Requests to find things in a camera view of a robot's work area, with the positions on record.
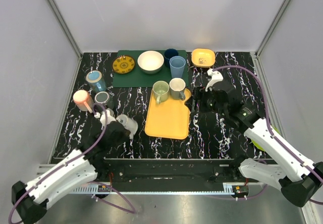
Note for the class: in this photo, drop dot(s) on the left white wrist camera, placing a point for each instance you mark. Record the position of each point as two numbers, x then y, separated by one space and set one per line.
105 117

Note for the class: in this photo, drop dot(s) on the right aluminium frame post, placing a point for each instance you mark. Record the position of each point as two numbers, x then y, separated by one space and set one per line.
280 13

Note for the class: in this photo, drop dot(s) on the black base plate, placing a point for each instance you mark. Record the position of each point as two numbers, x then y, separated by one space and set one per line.
168 175

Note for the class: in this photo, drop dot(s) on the sage green mug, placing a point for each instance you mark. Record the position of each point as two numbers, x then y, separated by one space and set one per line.
161 91

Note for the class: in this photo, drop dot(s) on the white grey mug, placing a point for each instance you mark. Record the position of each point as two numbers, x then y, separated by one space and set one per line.
129 124

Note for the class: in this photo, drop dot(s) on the dark teal mug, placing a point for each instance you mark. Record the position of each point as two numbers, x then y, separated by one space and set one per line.
105 99

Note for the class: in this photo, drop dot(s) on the pink mug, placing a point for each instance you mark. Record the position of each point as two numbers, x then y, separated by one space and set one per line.
83 100

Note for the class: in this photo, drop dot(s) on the left aluminium frame post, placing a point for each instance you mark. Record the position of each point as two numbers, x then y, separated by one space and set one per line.
59 17

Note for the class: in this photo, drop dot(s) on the aluminium frame post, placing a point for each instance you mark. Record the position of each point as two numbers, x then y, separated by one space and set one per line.
59 17
280 13

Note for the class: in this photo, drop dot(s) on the lime green plate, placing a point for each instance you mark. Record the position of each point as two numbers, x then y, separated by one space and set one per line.
263 139

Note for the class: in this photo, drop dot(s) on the orange plastic tray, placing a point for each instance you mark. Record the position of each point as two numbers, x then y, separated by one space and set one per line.
169 119

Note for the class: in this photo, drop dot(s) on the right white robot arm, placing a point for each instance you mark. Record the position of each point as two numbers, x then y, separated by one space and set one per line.
296 176

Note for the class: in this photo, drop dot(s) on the dark green mat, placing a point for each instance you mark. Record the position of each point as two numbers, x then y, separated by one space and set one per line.
137 78

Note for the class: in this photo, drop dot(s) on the blue mug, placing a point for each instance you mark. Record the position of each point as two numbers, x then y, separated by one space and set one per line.
96 81

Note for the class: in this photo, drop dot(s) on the grey faceted mug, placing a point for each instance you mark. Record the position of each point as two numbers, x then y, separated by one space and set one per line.
177 89

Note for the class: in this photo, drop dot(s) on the light blue plastic cup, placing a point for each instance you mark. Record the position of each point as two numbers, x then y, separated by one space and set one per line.
177 65

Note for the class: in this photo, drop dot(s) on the yellow square bowl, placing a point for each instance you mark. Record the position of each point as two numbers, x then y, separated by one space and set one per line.
203 58

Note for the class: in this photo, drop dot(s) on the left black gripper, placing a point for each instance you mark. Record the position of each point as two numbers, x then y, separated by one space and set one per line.
101 106

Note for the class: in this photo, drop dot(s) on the white bowl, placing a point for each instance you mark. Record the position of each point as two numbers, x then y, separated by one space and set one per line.
150 62

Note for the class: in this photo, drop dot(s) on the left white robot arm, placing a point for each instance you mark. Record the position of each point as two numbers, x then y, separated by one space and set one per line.
84 164

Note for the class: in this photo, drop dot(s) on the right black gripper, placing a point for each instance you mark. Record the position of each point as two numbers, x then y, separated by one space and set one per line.
199 93

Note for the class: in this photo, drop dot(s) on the dark blue cup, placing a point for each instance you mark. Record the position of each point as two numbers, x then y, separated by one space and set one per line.
168 54

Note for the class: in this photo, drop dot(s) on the yellow patterned plate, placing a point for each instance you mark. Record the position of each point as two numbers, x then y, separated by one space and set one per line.
123 64

